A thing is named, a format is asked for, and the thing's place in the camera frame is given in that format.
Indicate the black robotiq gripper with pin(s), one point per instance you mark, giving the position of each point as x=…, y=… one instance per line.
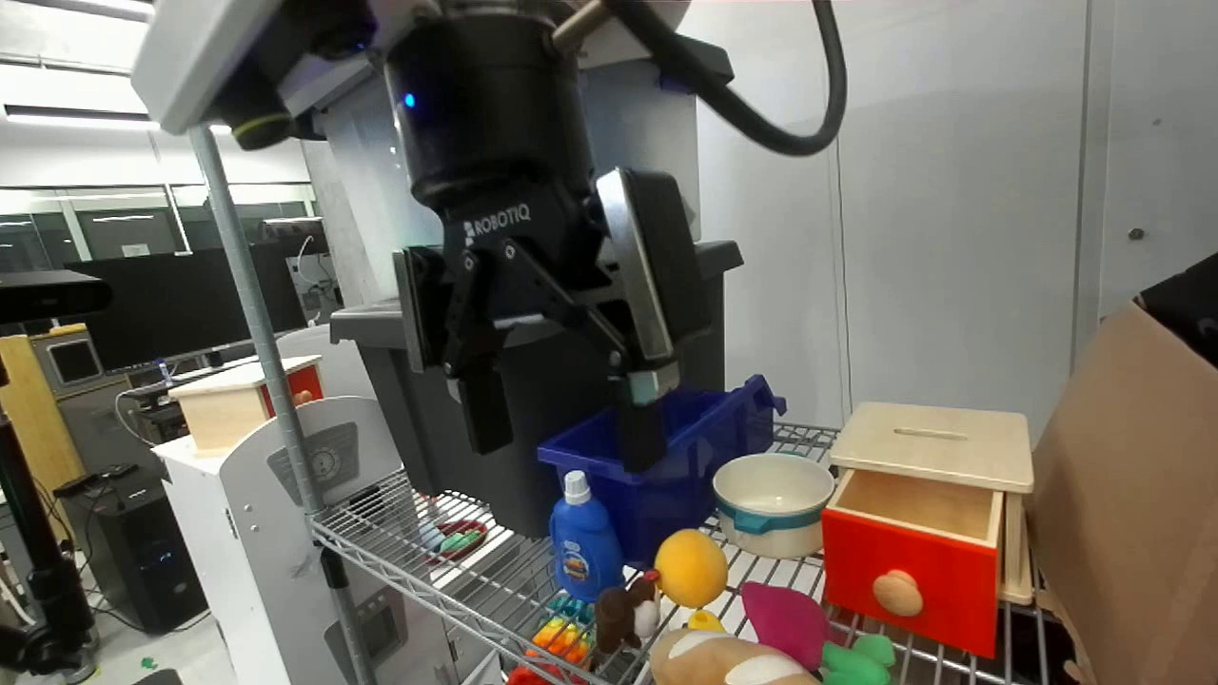
x=499, y=156

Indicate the brown bread plush toy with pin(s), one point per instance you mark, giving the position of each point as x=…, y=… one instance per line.
x=721, y=659

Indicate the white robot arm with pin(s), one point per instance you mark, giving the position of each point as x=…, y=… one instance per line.
x=255, y=67

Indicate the dark grey storage tote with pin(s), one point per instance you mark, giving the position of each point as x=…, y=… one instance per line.
x=559, y=369

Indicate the blue plastic storage bin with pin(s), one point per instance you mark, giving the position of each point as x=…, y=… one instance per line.
x=677, y=492

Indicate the yellow plush ball toy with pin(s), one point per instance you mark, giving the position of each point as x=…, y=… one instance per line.
x=692, y=570

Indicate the dark brown plush animal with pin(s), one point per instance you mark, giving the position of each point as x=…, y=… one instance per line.
x=627, y=613

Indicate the pink plush toy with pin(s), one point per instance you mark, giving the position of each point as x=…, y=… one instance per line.
x=787, y=623

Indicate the green plush toy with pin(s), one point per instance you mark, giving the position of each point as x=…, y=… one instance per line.
x=869, y=659

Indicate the blue detergent bottle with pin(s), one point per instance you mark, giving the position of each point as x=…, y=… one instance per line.
x=585, y=541

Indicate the white ceramic bowl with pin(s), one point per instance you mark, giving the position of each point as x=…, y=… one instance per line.
x=770, y=505

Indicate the small wooden box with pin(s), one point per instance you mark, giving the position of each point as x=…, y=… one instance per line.
x=230, y=406

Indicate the white cabinet machine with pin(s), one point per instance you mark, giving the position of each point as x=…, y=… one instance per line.
x=260, y=571

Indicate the red wooden drawer box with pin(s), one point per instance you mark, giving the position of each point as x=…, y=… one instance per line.
x=923, y=532

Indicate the cardboard box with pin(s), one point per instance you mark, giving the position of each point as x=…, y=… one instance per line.
x=1127, y=490

